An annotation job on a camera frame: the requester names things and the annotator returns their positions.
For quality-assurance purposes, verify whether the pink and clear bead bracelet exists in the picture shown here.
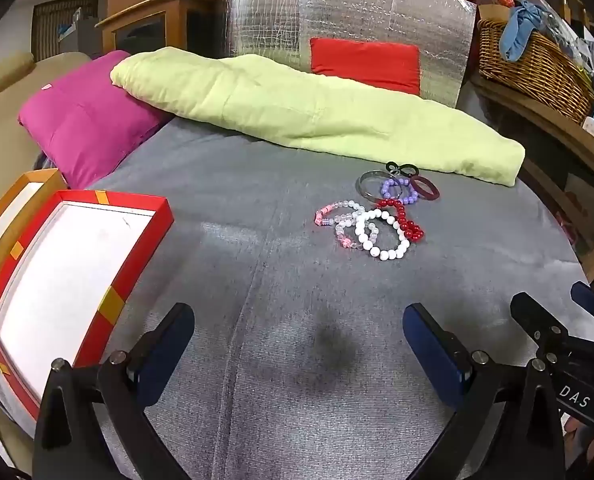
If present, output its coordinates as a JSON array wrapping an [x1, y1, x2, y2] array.
[[314, 200, 378, 250]]

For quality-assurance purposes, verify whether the grey bed sheet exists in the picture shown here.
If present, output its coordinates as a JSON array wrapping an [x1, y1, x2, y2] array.
[[37, 110, 594, 480]]

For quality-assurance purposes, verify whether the red cloth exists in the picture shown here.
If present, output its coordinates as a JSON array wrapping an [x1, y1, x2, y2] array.
[[309, 37, 422, 96]]

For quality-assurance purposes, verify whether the wooden shelf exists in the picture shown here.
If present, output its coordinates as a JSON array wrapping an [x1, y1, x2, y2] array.
[[470, 72, 594, 281]]

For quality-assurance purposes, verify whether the beige leather sofa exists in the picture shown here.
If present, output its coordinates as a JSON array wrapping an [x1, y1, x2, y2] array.
[[0, 51, 92, 221]]

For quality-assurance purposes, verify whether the purple bead bracelet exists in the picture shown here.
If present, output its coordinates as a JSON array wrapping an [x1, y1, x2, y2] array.
[[379, 177, 420, 206]]

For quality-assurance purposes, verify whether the red cardboard box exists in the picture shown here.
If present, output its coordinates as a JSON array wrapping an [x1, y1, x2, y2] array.
[[0, 189, 174, 422]]

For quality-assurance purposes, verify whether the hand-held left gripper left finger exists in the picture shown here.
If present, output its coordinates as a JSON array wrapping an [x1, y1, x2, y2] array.
[[32, 302, 198, 480]]

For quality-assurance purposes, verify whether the brown paper bag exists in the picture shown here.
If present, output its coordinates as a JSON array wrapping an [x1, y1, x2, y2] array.
[[476, 0, 520, 22]]

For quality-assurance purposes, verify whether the magenta pillow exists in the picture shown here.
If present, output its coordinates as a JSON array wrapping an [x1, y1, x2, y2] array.
[[18, 50, 170, 190]]

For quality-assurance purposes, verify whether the wooden cabinet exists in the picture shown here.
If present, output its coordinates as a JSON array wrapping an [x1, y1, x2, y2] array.
[[96, 0, 228, 58]]

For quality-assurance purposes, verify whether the clear bangle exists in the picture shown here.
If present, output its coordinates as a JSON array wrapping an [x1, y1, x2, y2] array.
[[355, 170, 403, 200]]

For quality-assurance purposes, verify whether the blue cloth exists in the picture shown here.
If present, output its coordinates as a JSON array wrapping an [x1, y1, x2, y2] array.
[[500, 0, 553, 61]]

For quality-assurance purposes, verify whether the dark red bangle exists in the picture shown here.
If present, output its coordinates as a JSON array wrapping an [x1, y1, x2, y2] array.
[[409, 175, 440, 200]]

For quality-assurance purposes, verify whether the red bead bracelet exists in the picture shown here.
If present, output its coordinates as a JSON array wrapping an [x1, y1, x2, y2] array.
[[377, 197, 426, 246]]

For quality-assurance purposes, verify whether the wicker basket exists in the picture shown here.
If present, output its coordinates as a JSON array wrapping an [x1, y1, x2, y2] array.
[[477, 17, 594, 123]]

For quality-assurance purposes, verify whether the white bead bracelet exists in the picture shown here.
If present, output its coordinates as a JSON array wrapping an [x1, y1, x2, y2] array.
[[354, 208, 412, 261]]

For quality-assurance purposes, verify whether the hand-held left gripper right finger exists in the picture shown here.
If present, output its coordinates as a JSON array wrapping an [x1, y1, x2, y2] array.
[[402, 302, 565, 480]]

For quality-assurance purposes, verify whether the light green quilt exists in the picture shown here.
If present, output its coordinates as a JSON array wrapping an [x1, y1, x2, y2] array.
[[109, 46, 525, 187]]

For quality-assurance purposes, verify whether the orange cardboard box lid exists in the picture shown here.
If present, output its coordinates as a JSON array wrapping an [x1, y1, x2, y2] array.
[[0, 169, 68, 361]]

